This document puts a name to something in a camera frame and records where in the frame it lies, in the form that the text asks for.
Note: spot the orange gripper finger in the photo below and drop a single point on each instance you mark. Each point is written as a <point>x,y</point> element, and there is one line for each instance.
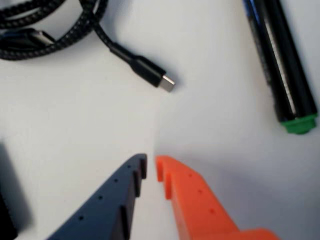
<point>200,210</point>

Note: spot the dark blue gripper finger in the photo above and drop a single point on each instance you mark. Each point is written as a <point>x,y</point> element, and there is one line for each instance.
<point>107,207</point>

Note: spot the small black cylinder silver end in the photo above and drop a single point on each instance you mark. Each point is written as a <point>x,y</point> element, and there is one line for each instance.
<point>10,187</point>

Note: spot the black marker with green cap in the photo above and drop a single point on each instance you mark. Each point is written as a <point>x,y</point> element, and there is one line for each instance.
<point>282,62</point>

